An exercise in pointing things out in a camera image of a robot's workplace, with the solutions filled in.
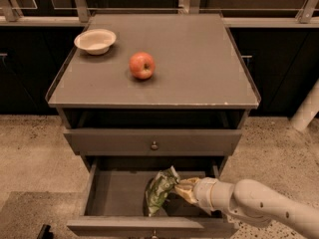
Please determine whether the round brass middle knob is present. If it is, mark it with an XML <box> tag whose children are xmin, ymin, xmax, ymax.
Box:
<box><xmin>151</xmin><ymin>230</ymin><xmax>159</xmax><ymax>239</ymax></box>

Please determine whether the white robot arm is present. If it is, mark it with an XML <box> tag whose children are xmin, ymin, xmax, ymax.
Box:
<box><xmin>174</xmin><ymin>177</ymin><xmax>319</xmax><ymax>239</ymax></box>

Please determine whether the black object at floor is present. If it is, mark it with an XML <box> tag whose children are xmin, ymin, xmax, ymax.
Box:
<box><xmin>37</xmin><ymin>224</ymin><xmax>54</xmax><ymax>239</ymax></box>

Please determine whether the red apple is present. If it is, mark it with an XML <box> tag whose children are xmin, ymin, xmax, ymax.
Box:
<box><xmin>129</xmin><ymin>52</ymin><xmax>156</xmax><ymax>80</ymax></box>

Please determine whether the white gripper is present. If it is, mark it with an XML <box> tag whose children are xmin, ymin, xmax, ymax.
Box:
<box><xmin>174</xmin><ymin>177</ymin><xmax>217</xmax><ymax>214</ymax></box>

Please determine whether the round brass knob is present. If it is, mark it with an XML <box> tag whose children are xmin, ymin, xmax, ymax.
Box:
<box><xmin>151</xmin><ymin>141</ymin><xmax>159</xmax><ymax>150</ymax></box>
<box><xmin>151</xmin><ymin>230</ymin><xmax>159</xmax><ymax>239</ymax></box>

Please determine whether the round brass top knob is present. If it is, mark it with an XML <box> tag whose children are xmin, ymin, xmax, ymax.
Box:
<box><xmin>151</xmin><ymin>141</ymin><xmax>159</xmax><ymax>150</ymax></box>

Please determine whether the white paper bowl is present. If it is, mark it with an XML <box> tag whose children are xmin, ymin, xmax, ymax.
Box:
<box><xmin>74</xmin><ymin>29</ymin><xmax>117</xmax><ymax>55</ymax></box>

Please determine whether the grey open middle drawer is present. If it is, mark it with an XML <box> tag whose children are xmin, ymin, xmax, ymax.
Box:
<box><xmin>67</xmin><ymin>157</ymin><xmax>237</xmax><ymax>239</ymax></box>

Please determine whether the green jalapeno chip bag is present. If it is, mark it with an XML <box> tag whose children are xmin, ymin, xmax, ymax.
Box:
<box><xmin>145</xmin><ymin>166</ymin><xmax>180</xmax><ymax>217</ymax></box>

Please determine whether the metal railing frame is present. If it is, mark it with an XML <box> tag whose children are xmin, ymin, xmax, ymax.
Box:
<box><xmin>0</xmin><ymin>0</ymin><xmax>319</xmax><ymax>28</ymax></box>

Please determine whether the grey top drawer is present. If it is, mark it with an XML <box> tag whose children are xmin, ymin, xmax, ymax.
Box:
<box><xmin>64</xmin><ymin>128</ymin><xmax>242</xmax><ymax>156</ymax></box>

